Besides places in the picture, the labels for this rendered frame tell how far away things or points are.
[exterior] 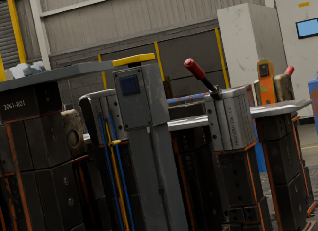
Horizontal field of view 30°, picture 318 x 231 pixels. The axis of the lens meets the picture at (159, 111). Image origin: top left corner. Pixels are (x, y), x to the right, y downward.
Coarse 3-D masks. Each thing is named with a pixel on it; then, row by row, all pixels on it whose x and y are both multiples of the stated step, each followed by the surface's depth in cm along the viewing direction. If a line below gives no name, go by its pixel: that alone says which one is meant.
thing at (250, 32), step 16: (224, 16) 923; (240, 16) 914; (256, 16) 952; (272, 16) 1080; (224, 32) 926; (240, 32) 917; (256, 32) 932; (272, 32) 1054; (224, 48) 929; (240, 48) 920; (256, 48) 913; (272, 48) 1029; (240, 64) 923; (256, 64) 914; (240, 80) 926
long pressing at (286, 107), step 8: (272, 104) 139; (280, 104) 135; (288, 104) 130; (296, 104) 129; (304, 104) 129; (256, 112) 126; (264, 112) 126; (272, 112) 125; (280, 112) 124; (288, 112) 124; (176, 120) 150; (184, 120) 146; (192, 120) 135; (200, 120) 133; (168, 128) 136; (176, 128) 135; (184, 128) 135; (88, 136) 155
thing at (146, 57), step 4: (132, 56) 107; (136, 56) 107; (140, 56) 107; (144, 56) 108; (148, 56) 109; (152, 56) 111; (116, 60) 109; (120, 60) 108; (124, 60) 108; (128, 60) 108; (132, 60) 107; (136, 60) 107; (140, 60) 107; (144, 60) 108; (148, 60) 110; (116, 64) 109; (120, 64) 108; (124, 64) 108; (128, 64) 110; (132, 64) 109; (136, 64) 109; (140, 64) 110; (128, 68) 110
